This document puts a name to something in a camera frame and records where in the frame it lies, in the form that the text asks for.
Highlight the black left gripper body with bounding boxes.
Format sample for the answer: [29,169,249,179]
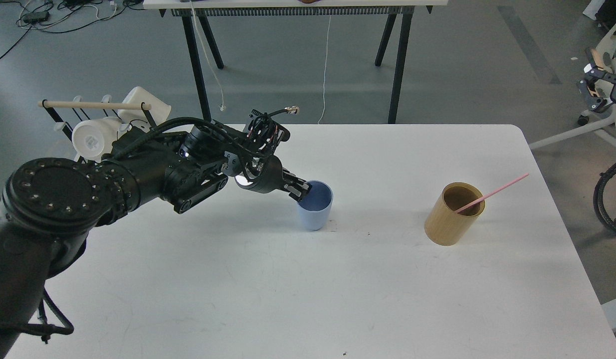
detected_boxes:
[234,156,290,193]

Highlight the blue plastic cup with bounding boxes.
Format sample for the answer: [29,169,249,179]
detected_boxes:
[297,181,334,230]

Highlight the pink chopstick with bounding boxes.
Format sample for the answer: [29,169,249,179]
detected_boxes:
[453,173,530,214]

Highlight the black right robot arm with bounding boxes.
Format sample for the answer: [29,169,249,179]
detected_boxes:
[579,61,616,235]

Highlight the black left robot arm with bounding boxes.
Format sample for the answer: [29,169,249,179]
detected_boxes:
[0,107,311,359]

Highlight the tan bamboo cylinder holder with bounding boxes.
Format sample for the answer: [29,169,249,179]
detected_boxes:
[424,182,485,246]

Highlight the white mug on rack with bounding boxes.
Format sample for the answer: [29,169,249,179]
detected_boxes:
[71,117,130,162]

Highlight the background white table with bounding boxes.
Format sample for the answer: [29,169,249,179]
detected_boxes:
[142,0,450,124]

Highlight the white office chair base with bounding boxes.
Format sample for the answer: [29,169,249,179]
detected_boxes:
[529,10,616,151]

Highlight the black wire cup rack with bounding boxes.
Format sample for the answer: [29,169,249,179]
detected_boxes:
[38,87,172,161]

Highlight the black floor cables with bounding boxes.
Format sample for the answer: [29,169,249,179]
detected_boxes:
[0,0,145,68]

